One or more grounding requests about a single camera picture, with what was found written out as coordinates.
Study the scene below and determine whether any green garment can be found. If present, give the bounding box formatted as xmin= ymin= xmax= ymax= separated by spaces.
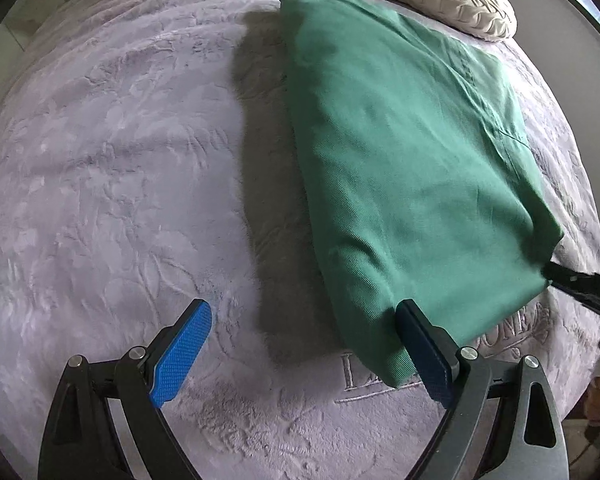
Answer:
xmin=279 ymin=0 xmax=562 ymax=387

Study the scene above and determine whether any grey embossed plush bedspread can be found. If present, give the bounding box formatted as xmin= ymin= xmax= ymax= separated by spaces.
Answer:
xmin=0 ymin=0 xmax=600 ymax=480

